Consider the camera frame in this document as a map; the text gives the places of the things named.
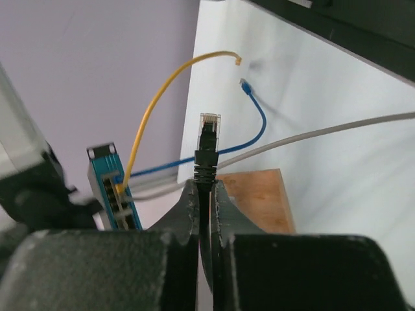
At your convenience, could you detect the yellow ethernet cable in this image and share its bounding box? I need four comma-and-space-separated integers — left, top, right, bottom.
116, 50, 243, 195

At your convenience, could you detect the wooden board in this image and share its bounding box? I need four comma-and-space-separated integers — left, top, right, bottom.
217, 168, 296, 234

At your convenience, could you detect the dark network switch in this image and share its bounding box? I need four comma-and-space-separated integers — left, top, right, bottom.
86, 143, 142, 230

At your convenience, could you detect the aluminium frame rail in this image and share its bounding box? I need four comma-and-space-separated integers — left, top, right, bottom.
129, 170, 178, 194

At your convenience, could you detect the short black ethernet cable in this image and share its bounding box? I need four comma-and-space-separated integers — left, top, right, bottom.
193, 112, 222, 295

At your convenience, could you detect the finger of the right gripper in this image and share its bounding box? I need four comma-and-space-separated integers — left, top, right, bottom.
1, 149, 102, 230

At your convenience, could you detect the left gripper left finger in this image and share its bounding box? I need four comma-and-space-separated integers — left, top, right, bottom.
1, 180, 199, 310

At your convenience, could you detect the blue ethernet cable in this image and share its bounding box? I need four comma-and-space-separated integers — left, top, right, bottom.
113, 77, 268, 184

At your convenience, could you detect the grey ethernet cable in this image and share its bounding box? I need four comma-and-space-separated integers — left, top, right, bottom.
118, 111, 415, 202

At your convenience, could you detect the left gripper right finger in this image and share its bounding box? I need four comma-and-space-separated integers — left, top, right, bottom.
211, 182, 409, 310

